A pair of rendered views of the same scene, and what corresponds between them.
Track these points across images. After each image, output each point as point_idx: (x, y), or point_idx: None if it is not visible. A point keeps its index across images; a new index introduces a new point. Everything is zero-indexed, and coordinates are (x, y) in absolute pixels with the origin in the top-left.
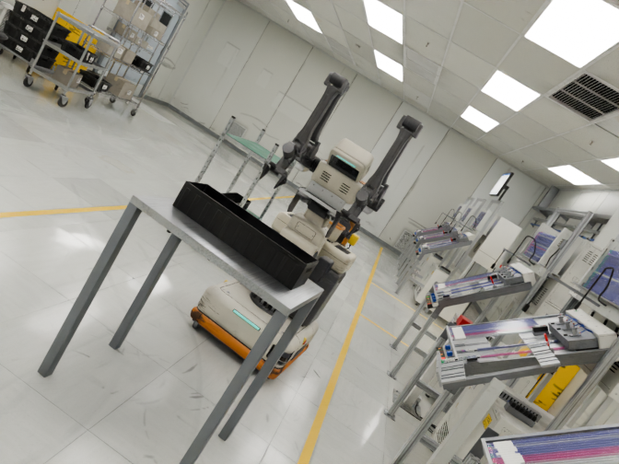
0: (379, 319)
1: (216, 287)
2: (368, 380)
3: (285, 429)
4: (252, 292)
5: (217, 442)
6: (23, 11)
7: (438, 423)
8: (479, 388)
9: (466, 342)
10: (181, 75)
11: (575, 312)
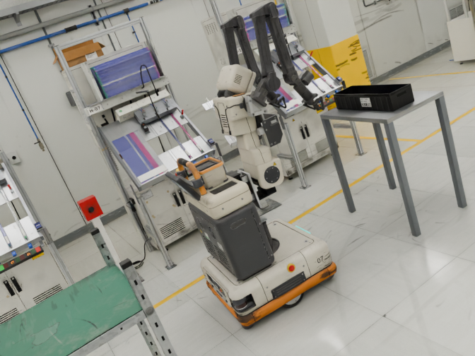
0: None
1: (317, 240)
2: None
3: (300, 227)
4: (273, 248)
5: (358, 208)
6: None
7: (155, 240)
8: (159, 187)
9: (171, 162)
10: None
11: (124, 111)
